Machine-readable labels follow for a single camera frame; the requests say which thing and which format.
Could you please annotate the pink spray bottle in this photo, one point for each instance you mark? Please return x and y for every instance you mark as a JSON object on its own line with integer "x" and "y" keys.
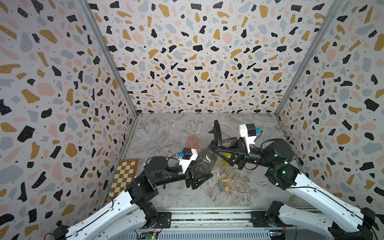
{"x": 192, "y": 143}

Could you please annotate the orange grey spray nozzle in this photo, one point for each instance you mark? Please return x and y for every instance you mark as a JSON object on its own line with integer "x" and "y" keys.
{"x": 222, "y": 186}

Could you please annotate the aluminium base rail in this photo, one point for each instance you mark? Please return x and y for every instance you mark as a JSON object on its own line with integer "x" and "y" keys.
{"x": 229, "y": 223}

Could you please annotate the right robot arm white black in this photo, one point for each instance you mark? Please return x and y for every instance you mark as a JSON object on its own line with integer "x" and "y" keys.
{"x": 336, "y": 220}

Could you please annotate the black spray nozzle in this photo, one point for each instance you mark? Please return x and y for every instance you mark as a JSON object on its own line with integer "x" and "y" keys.
{"x": 216, "y": 131}

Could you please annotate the aluminium corner post left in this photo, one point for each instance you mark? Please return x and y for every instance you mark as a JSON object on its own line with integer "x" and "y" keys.
{"x": 84, "y": 5}

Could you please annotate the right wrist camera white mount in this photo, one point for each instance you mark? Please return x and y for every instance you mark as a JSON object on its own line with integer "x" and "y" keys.
{"x": 249, "y": 134}

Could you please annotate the yellow spray bottle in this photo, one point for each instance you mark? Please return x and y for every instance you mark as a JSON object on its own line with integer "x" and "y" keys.
{"x": 226, "y": 157}

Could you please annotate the aluminium corner post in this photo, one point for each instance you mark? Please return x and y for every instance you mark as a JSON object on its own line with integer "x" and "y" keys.
{"x": 84, "y": 5}
{"x": 333, "y": 10}

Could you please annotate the wooden chessboard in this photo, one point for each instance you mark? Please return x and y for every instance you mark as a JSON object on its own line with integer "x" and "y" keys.
{"x": 125, "y": 173}

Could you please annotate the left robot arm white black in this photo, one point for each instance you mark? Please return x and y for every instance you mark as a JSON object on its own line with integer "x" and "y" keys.
{"x": 131, "y": 209}

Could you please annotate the aluminium corner post right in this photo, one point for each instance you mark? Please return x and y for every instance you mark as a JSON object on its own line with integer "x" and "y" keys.
{"x": 333, "y": 10}

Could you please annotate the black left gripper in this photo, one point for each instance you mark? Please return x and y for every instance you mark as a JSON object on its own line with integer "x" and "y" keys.
{"x": 194, "y": 183}

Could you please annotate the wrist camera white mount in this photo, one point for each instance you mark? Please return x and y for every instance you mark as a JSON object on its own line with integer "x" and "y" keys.
{"x": 186, "y": 156}
{"x": 249, "y": 134}

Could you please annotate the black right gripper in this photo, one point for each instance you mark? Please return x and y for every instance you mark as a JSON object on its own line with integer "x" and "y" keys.
{"x": 242, "y": 157}

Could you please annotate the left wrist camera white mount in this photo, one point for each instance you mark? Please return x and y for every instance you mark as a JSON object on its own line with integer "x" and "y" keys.
{"x": 186, "y": 156}

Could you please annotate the smoky grey spray bottle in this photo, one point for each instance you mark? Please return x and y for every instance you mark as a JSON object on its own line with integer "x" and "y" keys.
{"x": 205, "y": 162}

